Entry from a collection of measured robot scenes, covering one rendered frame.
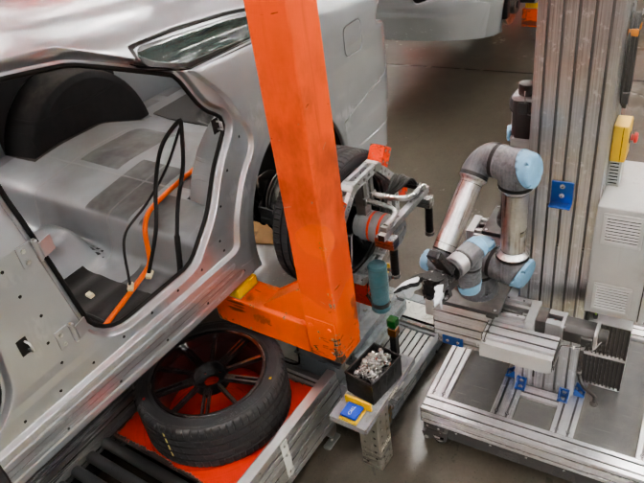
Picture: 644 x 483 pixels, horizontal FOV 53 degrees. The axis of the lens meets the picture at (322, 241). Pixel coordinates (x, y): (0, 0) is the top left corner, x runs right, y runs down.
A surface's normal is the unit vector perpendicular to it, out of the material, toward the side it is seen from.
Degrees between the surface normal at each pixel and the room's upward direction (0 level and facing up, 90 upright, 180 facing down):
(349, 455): 0
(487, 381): 0
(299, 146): 90
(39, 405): 93
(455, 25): 106
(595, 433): 0
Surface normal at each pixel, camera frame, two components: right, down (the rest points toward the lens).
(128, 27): 0.47, -0.53
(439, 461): -0.13, -0.81
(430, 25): -0.18, 0.79
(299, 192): -0.54, 0.54
